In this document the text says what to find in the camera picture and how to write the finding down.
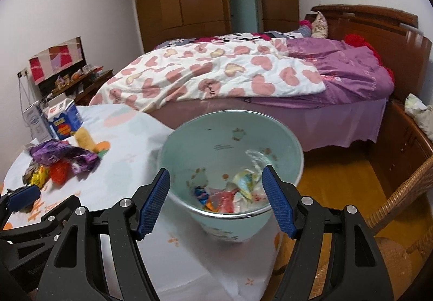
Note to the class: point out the wooden bed frame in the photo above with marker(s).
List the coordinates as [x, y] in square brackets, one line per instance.
[372, 27]

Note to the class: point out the red pink patchwork cloth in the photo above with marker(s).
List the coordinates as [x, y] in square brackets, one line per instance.
[54, 59]

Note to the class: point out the heart print quilt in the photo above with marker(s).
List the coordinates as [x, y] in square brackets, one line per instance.
[203, 74]

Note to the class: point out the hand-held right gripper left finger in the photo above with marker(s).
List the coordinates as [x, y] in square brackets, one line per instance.
[154, 203]

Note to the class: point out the mauve bed sheet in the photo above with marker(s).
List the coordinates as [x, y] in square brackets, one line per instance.
[304, 121]

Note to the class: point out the tall white carton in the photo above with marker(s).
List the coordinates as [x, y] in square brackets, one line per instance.
[35, 121]

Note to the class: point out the pink transparent plastic bag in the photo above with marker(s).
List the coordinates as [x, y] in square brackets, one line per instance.
[225, 203]

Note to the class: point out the orange-red plastic bag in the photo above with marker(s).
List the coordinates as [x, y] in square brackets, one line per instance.
[61, 172]

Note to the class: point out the pink grey cloth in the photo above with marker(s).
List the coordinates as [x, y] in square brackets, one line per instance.
[305, 28]

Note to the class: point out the fruit print tablecloth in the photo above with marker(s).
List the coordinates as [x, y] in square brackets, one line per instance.
[128, 159]

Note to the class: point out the black television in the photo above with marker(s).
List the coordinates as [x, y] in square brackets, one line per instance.
[45, 87]

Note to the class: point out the wicker chair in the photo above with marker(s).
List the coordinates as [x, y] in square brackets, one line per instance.
[402, 192]

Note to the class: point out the clear plastic bag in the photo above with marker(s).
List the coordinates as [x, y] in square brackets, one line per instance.
[258, 159]

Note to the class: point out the purple plastic bag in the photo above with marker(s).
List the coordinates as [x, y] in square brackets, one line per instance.
[64, 153]

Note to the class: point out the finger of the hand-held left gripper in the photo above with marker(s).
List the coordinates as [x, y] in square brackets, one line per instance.
[23, 197]
[40, 225]

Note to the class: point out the yellow plastic bag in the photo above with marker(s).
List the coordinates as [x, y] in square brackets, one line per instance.
[37, 176]

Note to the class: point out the brown wooden wardrobe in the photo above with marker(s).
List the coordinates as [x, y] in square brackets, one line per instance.
[203, 0]

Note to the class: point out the light green waste bin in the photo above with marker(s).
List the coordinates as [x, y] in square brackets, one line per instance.
[216, 138]

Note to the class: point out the white floral cloth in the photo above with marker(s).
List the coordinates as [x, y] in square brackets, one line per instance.
[417, 111]

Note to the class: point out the black white blanket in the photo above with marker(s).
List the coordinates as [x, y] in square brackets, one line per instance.
[236, 37]

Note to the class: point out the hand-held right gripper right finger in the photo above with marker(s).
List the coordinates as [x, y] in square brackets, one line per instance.
[279, 203]

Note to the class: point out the purple bedcover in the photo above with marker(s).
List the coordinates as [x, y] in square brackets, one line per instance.
[345, 67]

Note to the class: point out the wall power outlet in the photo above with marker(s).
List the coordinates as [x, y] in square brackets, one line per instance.
[23, 72]

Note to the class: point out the blue wrapper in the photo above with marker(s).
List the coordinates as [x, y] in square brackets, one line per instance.
[202, 193]

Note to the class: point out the dark wooden television cabinet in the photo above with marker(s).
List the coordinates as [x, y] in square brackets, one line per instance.
[98, 84]

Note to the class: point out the floral pillow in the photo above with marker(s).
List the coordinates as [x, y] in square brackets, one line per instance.
[319, 25]

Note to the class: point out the blue white carton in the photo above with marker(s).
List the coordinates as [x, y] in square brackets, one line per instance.
[66, 120]

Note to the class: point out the row of small ornaments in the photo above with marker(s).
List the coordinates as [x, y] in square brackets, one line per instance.
[74, 77]

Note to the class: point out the orange white snack packet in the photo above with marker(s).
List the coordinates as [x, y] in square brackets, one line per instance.
[210, 205]

